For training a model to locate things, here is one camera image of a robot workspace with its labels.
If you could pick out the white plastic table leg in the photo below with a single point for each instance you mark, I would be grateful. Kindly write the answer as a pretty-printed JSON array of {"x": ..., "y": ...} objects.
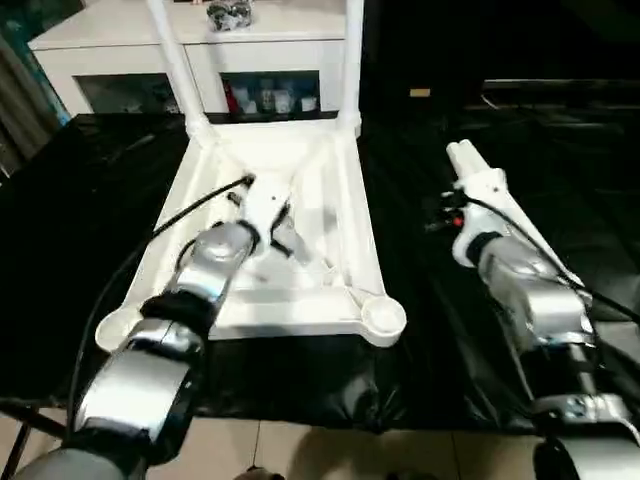
[
  {"x": 457, "y": 160},
  {"x": 530, "y": 230},
  {"x": 175, "y": 60},
  {"x": 351, "y": 60}
]

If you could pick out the white plastic table top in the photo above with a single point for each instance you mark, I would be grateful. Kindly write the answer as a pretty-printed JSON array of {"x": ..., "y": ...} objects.
[{"x": 300, "y": 300}]

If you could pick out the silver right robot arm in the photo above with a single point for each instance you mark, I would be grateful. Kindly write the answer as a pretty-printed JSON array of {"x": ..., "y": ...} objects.
[{"x": 540, "y": 310}]

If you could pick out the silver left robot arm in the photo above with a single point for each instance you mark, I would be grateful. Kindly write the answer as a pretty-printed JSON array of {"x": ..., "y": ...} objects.
[{"x": 170, "y": 330}]

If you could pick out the toy figures behind cabinet glass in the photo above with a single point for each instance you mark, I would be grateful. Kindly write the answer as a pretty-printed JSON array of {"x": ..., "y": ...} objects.
[{"x": 270, "y": 97}]

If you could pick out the black tv cabinet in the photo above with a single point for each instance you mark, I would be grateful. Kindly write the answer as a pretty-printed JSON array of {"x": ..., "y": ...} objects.
[{"x": 530, "y": 45}]

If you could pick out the black work mat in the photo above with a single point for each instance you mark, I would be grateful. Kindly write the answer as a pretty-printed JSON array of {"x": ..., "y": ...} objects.
[{"x": 60, "y": 250}]

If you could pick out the grey plush toy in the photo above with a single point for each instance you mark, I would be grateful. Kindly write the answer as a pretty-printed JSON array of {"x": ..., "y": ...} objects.
[{"x": 228, "y": 14}]

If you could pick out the white cabinet with glass doors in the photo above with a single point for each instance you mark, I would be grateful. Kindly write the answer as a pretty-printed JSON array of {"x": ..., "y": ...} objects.
[{"x": 110, "y": 50}]

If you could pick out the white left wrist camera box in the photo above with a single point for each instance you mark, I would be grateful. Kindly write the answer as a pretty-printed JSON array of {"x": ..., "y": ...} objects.
[{"x": 262, "y": 205}]

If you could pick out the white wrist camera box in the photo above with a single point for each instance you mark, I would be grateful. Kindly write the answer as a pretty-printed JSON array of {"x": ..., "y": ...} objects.
[
  {"x": 262, "y": 205},
  {"x": 480, "y": 195}
]

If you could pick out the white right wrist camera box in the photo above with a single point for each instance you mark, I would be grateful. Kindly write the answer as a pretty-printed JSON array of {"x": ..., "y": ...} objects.
[{"x": 480, "y": 195}]

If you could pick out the black metal stand frame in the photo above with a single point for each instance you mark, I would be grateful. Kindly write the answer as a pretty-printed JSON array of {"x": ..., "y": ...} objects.
[{"x": 12, "y": 440}]

